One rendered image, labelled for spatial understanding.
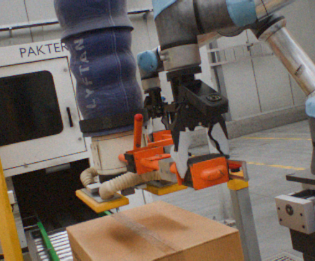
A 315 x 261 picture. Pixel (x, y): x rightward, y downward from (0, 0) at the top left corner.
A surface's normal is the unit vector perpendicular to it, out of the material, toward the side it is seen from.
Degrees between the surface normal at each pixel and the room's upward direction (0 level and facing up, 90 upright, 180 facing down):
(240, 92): 90
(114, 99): 84
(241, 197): 90
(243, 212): 90
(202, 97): 27
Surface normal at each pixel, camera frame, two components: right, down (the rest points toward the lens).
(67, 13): -0.47, 0.34
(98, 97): -0.32, -0.14
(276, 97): 0.34, 0.00
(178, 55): -0.20, 0.11
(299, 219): -0.92, 0.21
